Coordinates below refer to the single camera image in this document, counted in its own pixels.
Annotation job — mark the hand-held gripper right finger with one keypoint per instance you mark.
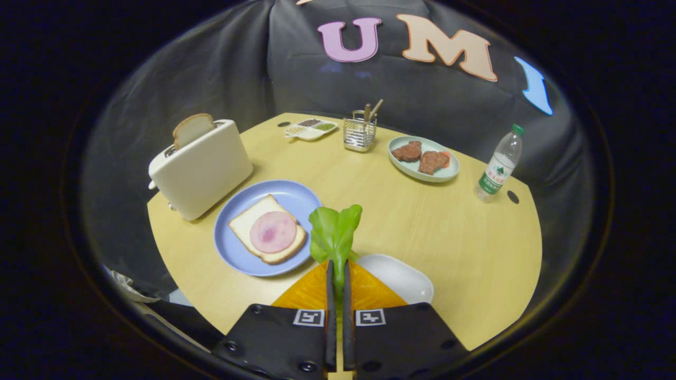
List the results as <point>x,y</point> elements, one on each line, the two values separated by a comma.
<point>347,316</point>

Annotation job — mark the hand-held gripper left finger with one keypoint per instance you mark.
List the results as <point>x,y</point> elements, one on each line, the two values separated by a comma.
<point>331,316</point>

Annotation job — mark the green lettuce leaf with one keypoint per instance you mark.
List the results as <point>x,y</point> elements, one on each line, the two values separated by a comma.
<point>332,232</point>

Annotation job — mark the plain white bread slice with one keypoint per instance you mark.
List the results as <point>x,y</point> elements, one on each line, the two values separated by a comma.
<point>193,129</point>

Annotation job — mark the white plate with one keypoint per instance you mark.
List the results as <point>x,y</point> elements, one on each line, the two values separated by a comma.
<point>401,277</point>

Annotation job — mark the pink ham slice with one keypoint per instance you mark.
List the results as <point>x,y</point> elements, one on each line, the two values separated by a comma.
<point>273,232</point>

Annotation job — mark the bread slice under ham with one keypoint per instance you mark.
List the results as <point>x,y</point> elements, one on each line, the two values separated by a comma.
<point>248,224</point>

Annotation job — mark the blue plate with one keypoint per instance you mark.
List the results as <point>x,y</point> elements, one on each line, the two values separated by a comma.
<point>285,192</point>

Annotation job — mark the pale green plate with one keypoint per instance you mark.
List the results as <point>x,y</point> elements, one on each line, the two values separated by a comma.
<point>422,177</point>

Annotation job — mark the brown cooked meat piece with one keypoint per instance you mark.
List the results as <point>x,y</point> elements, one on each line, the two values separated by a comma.
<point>433,162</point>
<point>406,152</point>

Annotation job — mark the white divided dish with beans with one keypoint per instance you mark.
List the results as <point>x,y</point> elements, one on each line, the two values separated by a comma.
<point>311,133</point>

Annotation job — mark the white toaster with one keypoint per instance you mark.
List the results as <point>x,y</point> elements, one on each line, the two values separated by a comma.
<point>206,169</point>

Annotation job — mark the clear water bottle green cap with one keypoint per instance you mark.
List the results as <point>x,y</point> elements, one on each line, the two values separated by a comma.
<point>496,171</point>

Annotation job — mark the white crumpled sheet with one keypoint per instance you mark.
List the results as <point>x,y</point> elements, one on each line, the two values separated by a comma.
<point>124,285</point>

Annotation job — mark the black backdrop cloth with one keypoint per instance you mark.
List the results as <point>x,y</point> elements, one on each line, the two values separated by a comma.
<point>211,79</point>

